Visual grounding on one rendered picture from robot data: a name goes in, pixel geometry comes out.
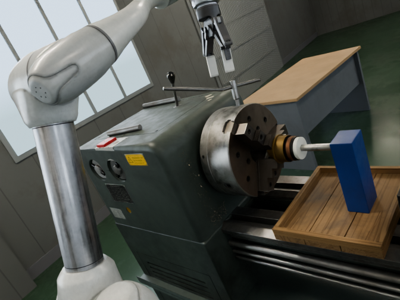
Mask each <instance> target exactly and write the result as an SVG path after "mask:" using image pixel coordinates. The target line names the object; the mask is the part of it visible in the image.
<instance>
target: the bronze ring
mask: <svg viewBox="0 0 400 300"><path fill-rule="evenodd" d="M297 137H299V136H291V135H282V134H279V135H276V136H275V137H274V139H273V143H272V150H267V152H268V155H269V157H270V158H272V159H275V161H276V162H277V163H279V164H283V163H284V162H292V161H297V160H299V159H297V158H296V157H295V156H294V154H293V141H294V140H295V138H297Z"/></svg>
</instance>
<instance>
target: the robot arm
mask: <svg viewBox="0 0 400 300"><path fill-rule="evenodd" d="M176 1H178V0H133V1H132V2H131V3H130V4H129V5H128V6H126V7H125V8H123V9H122V10H120V11H118V12H117V13H115V14H113V15H110V16H108V17H106V18H103V19H102V20H99V21H96V22H94V23H91V24H88V25H86V26H85V27H82V28H81V29H79V30H77V31H75V32H73V33H71V34H69V35H68V36H66V37H64V38H61V39H59V40H57V41H55V42H52V43H50V44H48V45H46V46H43V47H41V48H39V49H37V50H34V51H32V52H30V53H29V54H27V55H26V56H24V57H23V58H22V59H21V60H20V61H19V62H18V63H17V64H16V65H15V66H14V67H13V68H12V70H11V72H10V75H9V77H8V92H9V95H10V97H11V99H12V100H13V102H14V103H15V105H16V107H17V109H18V111H19V113H20V115H21V117H22V120H23V122H24V124H25V125H26V126H27V127H28V128H30V129H32V132H33V136H34V139H35V144H36V149H37V154H38V157H39V161H40V166H41V169H42V174H43V179H44V182H45V187H46V191H47V194H48V199H49V204H50V207H51V212H52V217H53V220H54V224H55V230H56V233H57V237H58V242H59V245H60V250H61V255H62V260H63V263H64V267H63V268H62V270H61V272H60V274H59V276H58V278H57V300H159V299H158V298H157V296H156V295H155V294H154V293H153V291H151V290H150V289H148V288H147V287H146V286H144V285H142V284H140V283H138V282H134V281H131V280H123V279H122V278H121V276H120V273H119V271H118V269H117V266H116V264H115V261H114V260H113V259H112V258H110V257H109V256H107V255H105V254H103V251H102V246H101V241H100V238H99V233H98V228H97V225H96V220H95V215H94V211H93V206H92V201H91V197H90V192H89V187H88V182H87V179H86V174H85V169H84V165H83V160H82V155H81V152H80V146H79V141H78V138H77V133H76V128H75V125H74V121H76V120H77V117H78V113H79V112H78V109H79V96H80V95H81V94H82V93H83V92H85V91H86V90H88V89H89V88H90V87H91V86H92V85H94V84H95V83H96V82H97V81H98V80H99V79H100V78H101V77H102V76H103V75H104V74H105V73H106V72H107V71H108V70H109V69H110V67H111V66H112V65H113V64H114V63H115V62H116V61H117V60H118V58H119V56H120V55H121V53H122V52H123V51H124V49H125V48H126V46H127V45H128V44H129V42H130V41H131V40H132V39H133V38H134V36H135V35H136V34H137V32H138V31H139V30H140V29H141V28H142V27H143V25H144V24H145V23H146V21H147V19H148V15H149V12H150V10H152V9H153V8H157V9H164V8H165V7H167V6H169V5H171V4H173V3H175V2H176ZM191 2H192V7H193V8H194V9H196V15H197V18H198V21H199V22H203V23H204V27H201V34H202V51H203V56H204V57H206V59H207V64H208V69H209V72H210V77H215V76H218V75H219V74H218V69H217V65H216V61H215V55H214V54H213V45H214V39H215V38H216V40H217V42H218V43H219V45H220V47H221V48H220V50H221V56H222V59H223V64H224V69H225V72H226V73H228V72H231V71H234V70H235V68H234V64H233V59H232V54H231V50H230V46H231V45H232V44H233V42H232V40H231V38H230V35H229V33H228V31H227V29H226V27H225V25H224V22H223V18H222V16H221V12H220V7H219V4H218V3H219V2H220V0H191Z"/></svg>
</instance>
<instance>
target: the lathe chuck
mask: <svg viewBox="0 0 400 300"><path fill-rule="evenodd" d="M229 121H231V122H235V123H236V124H244V123H248V124H249V125H250V126H251V127H252V128H253V129H255V130H262V131H263V132H264V133H265V134H267V133H268V132H269V131H270V130H271V129H272V128H273V127H274V126H275V125H276V124H277V120H276V118H275V117H274V115H273V114H272V113H271V111H270V110H269V109H268V108H266V107H265V106H263V105H261V104H259V103H249V104H242V105H240V106H237V107H236V105H235V106H231V107H227V108H225V109H224V110H222V111H221V112H220V113H219V114H218V115H217V116H216V118H215V119H214V121H213V123H212V125H211V128H210V132H209V135H208V142H207V156H208V163H209V167H210V170H211V173H212V176H213V178H214V180H215V181H216V183H217V184H218V185H219V187H221V188H222V190H224V191H225V192H227V193H229V194H231V195H238V196H252V197H257V196H258V188H257V165H256V162H255V161H254V160H256V159H263V158H270V157H269V155H268V152H267V150H263V151H260V150H255V151H253V150H250V148H249V147H247V146H246V145H245V144H244V143H243V142H242V141H241V140H239V139H238V138H237V137H236V136H235V135H234V134H232V133H231V132H227V134H225V133H224V131H225V128H226V125H227V123H228V122H229ZM224 183H229V184H231V185H232V186H233V187H234V188H233V189H229V188H227V187H226V186H225V184H224Z"/></svg>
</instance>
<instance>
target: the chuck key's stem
mask: <svg viewBox="0 0 400 300"><path fill-rule="evenodd" d="M229 82H230V85H231V86H232V89H231V90H232V95H233V99H234V100H235V103H236V106H240V102H239V98H240V96H239V91H238V87H237V83H236V80H231V81H229Z"/></svg>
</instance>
